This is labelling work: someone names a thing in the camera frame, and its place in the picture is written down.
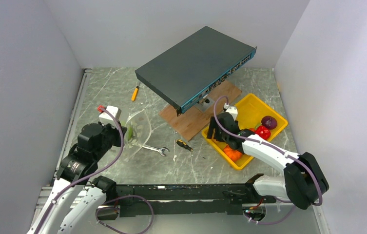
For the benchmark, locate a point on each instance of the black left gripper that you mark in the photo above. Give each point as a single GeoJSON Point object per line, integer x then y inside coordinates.
{"type": "Point", "coordinates": [118, 142]}

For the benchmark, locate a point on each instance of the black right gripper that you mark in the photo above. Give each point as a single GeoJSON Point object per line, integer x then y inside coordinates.
{"type": "Point", "coordinates": [213, 125]}

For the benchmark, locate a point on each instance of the green cabbage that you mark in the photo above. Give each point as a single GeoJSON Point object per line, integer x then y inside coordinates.
{"type": "Point", "coordinates": [130, 132]}

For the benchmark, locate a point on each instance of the clear polka dot zip bag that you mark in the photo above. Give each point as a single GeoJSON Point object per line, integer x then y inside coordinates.
{"type": "Point", "coordinates": [142, 131]}

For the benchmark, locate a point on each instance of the small orange pumpkin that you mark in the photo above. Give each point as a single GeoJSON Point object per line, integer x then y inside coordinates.
{"type": "Point", "coordinates": [232, 154]}

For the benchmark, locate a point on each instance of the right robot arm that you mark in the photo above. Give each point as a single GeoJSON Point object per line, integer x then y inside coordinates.
{"type": "Point", "coordinates": [301, 179]}

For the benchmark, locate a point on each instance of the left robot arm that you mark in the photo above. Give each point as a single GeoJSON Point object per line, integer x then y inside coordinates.
{"type": "Point", "coordinates": [93, 142]}

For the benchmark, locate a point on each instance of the wooden base board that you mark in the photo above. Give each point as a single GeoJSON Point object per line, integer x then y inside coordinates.
{"type": "Point", "coordinates": [197, 117]}

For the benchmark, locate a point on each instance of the black yellow screwdriver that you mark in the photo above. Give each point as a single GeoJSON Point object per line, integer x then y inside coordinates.
{"type": "Point", "coordinates": [184, 145]}

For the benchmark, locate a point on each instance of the yellow plastic tray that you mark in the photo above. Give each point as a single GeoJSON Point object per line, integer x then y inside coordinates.
{"type": "Point", "coordinates": [251, 110]}

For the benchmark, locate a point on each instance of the silver wrench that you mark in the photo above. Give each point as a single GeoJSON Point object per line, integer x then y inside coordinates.
{"type": "Point", "coordinates": [162, 150]}

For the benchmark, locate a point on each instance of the red bell pepper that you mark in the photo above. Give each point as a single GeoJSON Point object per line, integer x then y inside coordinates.
{"type": "Point", "coordinates": [263, 132]}

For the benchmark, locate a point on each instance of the purple onion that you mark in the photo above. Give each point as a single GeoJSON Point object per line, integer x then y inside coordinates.
{"type": "Point", "coordinates": [269, 122]}

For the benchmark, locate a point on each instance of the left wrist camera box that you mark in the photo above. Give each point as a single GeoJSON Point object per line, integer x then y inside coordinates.
{"type": "Point", "coordinates": [109, 114]}

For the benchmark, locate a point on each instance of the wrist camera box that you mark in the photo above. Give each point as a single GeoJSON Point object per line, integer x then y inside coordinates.
{"type": "Point", "coordinates": [109, 114]}
{"type": "Point", "coordinates": [232, 110]}

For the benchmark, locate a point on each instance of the metal stand post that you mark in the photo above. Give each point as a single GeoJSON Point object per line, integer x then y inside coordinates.
{"type": "Point", "coordinates": [204, 104]}

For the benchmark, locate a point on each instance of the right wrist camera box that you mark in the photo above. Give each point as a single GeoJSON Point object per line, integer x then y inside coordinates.
{"type": "Point", "coordinates": [232, 110]}

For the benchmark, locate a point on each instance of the dark network switch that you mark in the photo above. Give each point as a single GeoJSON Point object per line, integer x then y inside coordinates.
{"type": "Point", "coordinates": [191, 69]}

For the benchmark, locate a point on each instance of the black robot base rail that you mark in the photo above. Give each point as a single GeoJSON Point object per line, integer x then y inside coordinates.
{"type": "Point", "coordinates": [181, 199]}

